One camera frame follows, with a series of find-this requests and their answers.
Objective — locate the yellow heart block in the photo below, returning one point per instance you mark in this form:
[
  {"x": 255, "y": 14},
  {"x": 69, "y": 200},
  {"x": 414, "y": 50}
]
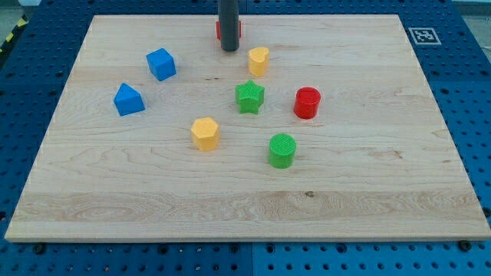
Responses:
[{"x": 258, "y": 61}]

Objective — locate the green cylinder block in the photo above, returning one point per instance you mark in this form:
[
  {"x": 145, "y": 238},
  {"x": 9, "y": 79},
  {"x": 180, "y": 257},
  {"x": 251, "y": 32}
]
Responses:
[{"x": 282, "y": 149}]

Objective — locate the yellow hexagon block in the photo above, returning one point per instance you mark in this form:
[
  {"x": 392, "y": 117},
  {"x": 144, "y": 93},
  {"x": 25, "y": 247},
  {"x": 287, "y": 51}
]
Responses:
[{"x": 205, "y": 133}]

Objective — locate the green star block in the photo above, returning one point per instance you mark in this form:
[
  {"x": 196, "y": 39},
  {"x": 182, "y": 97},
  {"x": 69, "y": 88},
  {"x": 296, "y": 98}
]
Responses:
[{"x": 249, "y": 96}]

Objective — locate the red cylinder block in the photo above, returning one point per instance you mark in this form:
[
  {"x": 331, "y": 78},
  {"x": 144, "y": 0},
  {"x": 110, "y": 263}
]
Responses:
[{"x": 307, "y": 100}]

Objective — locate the wooden board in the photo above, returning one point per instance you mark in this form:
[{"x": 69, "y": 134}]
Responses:
[{"x": 377, "y": 162}]

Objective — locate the blue cube block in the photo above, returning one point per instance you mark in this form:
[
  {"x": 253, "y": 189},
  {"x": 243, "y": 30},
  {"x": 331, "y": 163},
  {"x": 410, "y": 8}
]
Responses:
[{"x": 161, "y": 64}]

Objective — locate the red block behind rod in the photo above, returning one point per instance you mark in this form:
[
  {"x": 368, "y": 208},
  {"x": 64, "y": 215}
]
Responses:
[{"x": 218, "y": 30}]

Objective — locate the blue triangular prism block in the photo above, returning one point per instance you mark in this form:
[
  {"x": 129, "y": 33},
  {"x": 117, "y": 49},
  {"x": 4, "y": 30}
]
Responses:
[{"x": 128, "y": 100}]

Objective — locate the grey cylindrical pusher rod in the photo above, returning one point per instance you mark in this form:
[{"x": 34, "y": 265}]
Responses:
[{"x": 228, "y": 12}]

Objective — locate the white fiducial marker tag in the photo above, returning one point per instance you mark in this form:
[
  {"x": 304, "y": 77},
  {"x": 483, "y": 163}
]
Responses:
[{"x": 424, "y": 36}]

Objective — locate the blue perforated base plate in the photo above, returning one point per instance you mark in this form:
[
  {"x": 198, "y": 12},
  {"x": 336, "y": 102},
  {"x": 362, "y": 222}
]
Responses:
[{"x": 36, "y": 57}]

